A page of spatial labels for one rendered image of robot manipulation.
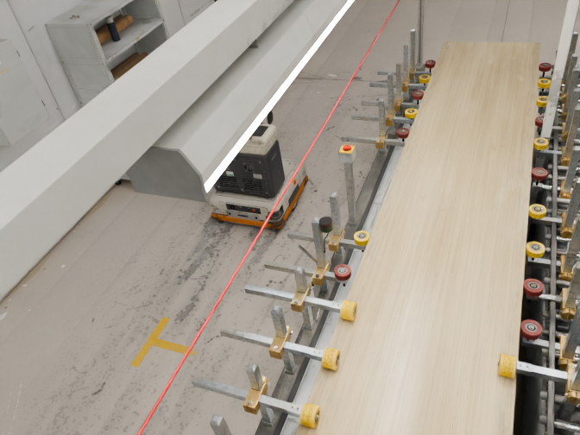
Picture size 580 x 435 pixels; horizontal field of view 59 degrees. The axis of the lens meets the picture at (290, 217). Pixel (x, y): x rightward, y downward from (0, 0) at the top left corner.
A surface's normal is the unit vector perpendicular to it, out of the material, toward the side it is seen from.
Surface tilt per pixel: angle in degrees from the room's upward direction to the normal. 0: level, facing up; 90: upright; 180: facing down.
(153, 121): 90
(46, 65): 90
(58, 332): 0
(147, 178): 90
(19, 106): 90
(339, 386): 0
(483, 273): 0
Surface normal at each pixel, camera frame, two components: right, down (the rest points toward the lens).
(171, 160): -0.36, 0.65
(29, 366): -0.14, -0.75
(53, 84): 0.92, 0.14
